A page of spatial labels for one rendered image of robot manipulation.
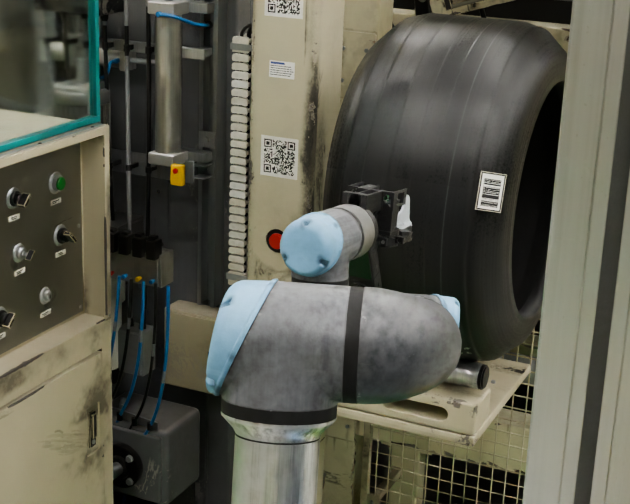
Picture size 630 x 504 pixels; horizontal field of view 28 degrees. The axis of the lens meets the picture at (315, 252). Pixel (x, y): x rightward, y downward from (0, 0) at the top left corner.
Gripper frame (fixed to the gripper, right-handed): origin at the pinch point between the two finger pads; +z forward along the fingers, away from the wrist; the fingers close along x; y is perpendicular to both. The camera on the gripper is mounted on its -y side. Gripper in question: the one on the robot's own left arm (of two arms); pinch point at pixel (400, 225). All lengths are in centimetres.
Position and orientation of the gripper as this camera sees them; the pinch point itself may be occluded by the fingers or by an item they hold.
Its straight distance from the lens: 189.5
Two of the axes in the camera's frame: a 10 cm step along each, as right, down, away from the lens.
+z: 4.1, -1.6, 9.0
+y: 0.9, -9.7, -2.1
